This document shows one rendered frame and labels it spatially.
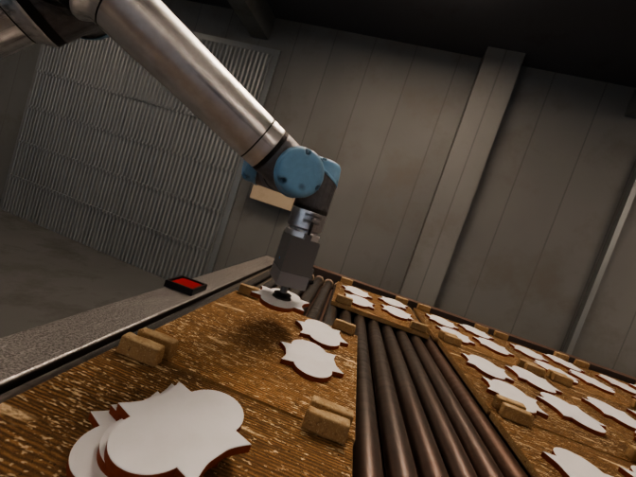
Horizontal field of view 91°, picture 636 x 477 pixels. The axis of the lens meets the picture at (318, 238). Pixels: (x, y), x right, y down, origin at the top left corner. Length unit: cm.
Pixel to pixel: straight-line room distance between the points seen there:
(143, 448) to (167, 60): 41
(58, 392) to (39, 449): 8
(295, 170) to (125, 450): 35
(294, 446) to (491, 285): 290
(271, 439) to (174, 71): 46
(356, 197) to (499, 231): 132
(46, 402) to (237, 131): 37
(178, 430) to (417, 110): 317
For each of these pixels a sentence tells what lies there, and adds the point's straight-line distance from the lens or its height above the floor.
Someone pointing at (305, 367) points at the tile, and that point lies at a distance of 58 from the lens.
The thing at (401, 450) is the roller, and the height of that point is 92.
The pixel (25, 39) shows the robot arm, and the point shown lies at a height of 130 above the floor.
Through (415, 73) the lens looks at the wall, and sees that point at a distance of 345.
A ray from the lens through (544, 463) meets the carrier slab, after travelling 72.
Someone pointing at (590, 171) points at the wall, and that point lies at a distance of 354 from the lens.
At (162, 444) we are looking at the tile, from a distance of 36.
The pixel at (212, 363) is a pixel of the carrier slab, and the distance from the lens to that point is 53.
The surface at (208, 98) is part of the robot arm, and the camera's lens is 46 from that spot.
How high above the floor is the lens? 120
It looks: 4 degrees down
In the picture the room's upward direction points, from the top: 18 degrees clockwise
